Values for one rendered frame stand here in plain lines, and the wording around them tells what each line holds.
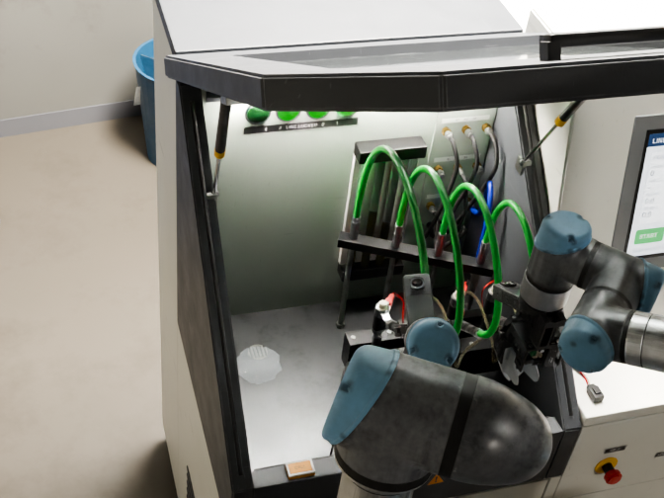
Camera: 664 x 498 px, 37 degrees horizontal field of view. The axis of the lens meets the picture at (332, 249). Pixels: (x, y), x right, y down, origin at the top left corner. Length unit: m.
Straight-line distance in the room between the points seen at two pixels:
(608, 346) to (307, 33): 0.90
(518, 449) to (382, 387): 0.15
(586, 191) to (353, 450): 1.05
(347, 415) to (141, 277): 2.55
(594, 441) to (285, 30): 1.02
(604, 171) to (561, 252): 0.55
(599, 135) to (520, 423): 0.99
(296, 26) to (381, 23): 0.17
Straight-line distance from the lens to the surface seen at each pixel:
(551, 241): 1.49
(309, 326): 2.28
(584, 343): 1.39
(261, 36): 1.94
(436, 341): 1.45
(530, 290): 1.56
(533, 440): 1.10
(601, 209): 2.07
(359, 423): 1.07
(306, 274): 2.25
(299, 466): 1.87
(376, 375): 1.07
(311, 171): 2.06
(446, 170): 2.17
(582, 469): 2.20
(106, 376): 3.27
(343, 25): 2.00
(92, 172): 4.03
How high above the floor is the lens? 2.48
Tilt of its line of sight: 42 degrees down
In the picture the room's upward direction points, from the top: 8 degrees clockwise
